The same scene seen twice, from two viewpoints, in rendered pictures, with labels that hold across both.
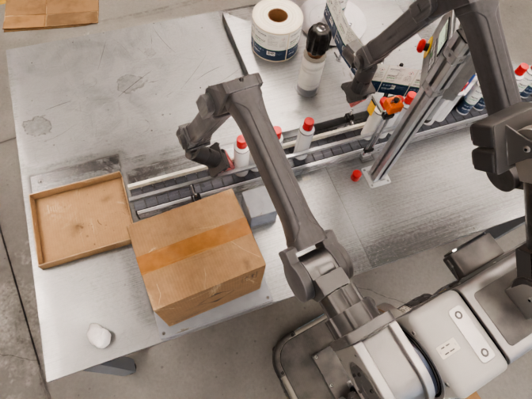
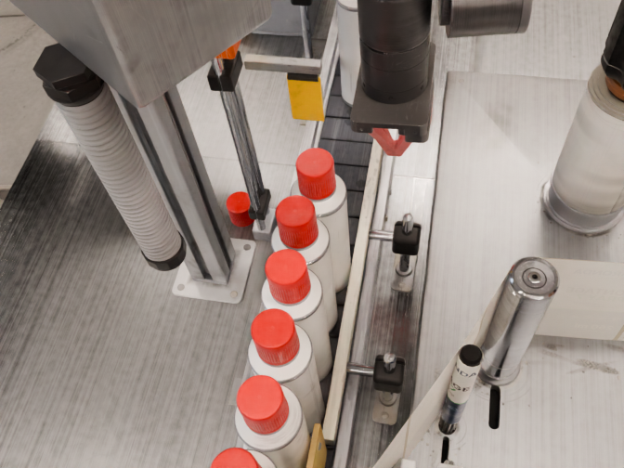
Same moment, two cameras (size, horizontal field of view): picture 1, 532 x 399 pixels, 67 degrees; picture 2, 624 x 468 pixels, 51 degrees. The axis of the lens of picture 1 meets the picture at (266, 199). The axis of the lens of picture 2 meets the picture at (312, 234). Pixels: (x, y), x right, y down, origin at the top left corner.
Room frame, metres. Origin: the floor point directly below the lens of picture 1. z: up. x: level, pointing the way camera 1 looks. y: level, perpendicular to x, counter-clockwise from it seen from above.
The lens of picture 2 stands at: (1.19, -0.59, 1.52)
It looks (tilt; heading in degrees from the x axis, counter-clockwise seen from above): 57 degrees down; 136
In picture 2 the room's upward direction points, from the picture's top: 9 degrees counter-clockwise
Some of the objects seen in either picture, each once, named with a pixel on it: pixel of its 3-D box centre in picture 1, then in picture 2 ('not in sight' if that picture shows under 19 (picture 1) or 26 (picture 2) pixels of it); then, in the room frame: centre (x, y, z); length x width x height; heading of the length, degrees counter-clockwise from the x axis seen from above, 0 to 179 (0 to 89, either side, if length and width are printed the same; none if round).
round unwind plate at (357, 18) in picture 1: (332, 20); not in sight; (1.52, -0.15, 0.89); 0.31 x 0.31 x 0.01
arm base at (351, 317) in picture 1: (349, 313); not in sight; (0.14, -0.17, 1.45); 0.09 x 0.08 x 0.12; 127
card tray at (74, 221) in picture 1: (82, 218); not in sight; (0.44, 0.59, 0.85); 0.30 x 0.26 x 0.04; 118
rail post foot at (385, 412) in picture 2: not in sight; (387, 396); (1.07, -0.40, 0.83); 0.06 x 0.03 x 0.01; 116
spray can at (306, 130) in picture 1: (304, 138); (359, 33); (0.80, -0.09, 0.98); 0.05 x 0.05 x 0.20
